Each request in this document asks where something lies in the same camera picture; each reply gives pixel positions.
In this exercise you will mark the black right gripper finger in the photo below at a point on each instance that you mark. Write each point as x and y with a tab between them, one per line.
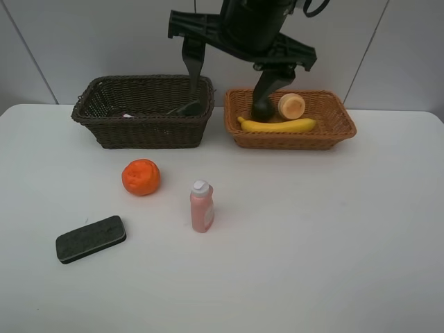
270	81

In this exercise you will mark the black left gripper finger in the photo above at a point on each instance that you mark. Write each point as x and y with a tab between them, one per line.
193	55

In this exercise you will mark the orange tangerine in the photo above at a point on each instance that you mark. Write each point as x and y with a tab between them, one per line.
141	177

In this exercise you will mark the dark mangosteen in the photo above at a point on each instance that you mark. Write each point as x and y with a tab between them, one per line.
262	111

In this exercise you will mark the orange wicker basket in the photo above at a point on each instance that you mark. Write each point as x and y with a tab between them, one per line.
333	123

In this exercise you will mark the orange red peach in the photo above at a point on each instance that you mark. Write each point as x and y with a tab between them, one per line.
291	106

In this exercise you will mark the pink bottle white cap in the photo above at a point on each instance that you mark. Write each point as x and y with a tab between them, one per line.
202	206

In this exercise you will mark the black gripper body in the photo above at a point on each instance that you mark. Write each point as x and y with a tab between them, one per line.
247	30

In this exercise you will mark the black whiteboard eraser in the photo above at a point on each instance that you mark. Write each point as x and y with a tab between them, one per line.
90	239

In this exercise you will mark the dark brown wicker basket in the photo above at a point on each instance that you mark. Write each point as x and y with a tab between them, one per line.
100	108

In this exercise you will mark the yellow banana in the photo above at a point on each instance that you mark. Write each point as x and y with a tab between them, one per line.
295	126

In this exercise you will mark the dark green bottle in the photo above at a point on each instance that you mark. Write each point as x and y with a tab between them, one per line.
191	109

